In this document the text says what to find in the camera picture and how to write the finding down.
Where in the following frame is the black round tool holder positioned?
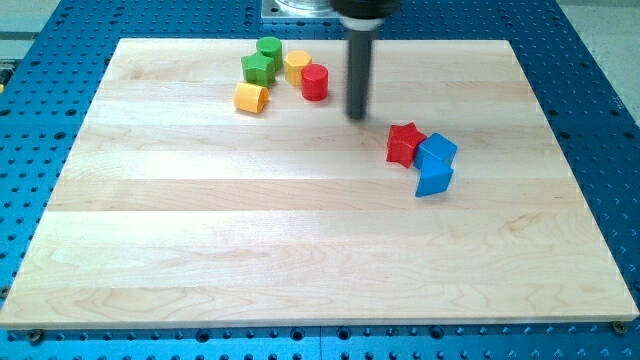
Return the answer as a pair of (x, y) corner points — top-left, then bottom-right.
(329, 0), (401, 31)

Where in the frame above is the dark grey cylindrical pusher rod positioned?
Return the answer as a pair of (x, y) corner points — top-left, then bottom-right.
(346, 29), (373, 120)

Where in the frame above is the red star block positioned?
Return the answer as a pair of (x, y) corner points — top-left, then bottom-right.
(386, 122), (427, 168)

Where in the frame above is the blue cube block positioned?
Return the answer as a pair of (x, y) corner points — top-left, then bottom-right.
(413, 133), (458, 169)

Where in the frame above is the green star block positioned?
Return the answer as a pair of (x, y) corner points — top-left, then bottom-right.
(241, 52), (275, 87)

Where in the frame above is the red cylinder block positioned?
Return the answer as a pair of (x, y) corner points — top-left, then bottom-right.
(301, 64), (329, 101)

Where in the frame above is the yellow hexagon block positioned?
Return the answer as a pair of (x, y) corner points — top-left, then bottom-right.
(283, 50), (313, 87)

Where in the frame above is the green cylinder block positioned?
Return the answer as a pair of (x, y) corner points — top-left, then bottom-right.
(256, 36), (283, 71)

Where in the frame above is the yellow half-round block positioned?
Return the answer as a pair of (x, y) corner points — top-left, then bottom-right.
(233, 82), (270, 114)

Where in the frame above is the blue triangular prism block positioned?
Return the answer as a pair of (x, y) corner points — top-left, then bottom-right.
(415, 156), (454, 197)

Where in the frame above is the light wooden board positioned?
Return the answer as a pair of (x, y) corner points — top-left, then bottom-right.
(1, 38), (639, 330)

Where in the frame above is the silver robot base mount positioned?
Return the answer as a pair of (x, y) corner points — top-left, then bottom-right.
(260, 0), (339, 22)

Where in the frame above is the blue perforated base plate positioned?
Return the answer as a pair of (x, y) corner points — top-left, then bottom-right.
(1, 1), (639, 359)

